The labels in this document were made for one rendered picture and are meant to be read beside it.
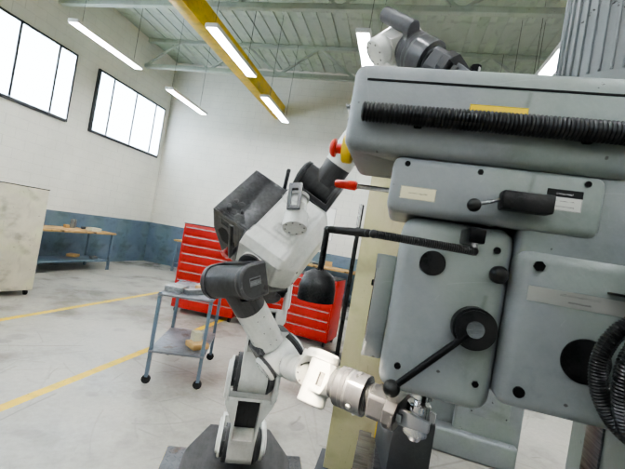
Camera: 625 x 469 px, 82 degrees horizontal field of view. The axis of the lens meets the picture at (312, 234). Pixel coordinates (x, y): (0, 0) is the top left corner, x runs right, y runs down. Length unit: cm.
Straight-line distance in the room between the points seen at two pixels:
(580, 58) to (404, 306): 54
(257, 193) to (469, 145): 65
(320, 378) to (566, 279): 52
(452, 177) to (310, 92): 1039
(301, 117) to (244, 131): 177
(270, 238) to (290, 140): 968
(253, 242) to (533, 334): 69
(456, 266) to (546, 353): 19
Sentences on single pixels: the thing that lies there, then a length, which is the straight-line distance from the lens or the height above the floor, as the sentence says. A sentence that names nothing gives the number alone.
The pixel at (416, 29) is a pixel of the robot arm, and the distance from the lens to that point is 94.
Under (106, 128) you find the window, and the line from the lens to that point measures 1060.
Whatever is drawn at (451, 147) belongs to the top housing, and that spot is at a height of 175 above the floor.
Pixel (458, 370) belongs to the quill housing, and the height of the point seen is 138.
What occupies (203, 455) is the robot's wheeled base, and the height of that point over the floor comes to 57.
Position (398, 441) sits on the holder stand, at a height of 102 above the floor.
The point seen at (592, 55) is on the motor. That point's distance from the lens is 86.
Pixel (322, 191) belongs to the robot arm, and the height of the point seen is 171.
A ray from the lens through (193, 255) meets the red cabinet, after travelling 615.
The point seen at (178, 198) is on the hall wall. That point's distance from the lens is 1179.
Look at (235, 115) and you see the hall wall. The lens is 1150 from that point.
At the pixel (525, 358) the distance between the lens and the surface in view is 70.
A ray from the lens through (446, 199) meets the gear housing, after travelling 66.
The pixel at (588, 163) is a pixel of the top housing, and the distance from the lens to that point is 72.
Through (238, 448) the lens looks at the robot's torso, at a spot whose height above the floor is 71.
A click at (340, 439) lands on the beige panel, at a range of 282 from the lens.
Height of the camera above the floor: 156
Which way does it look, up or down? 1 degrees up
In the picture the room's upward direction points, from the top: 10 degrees clockwise
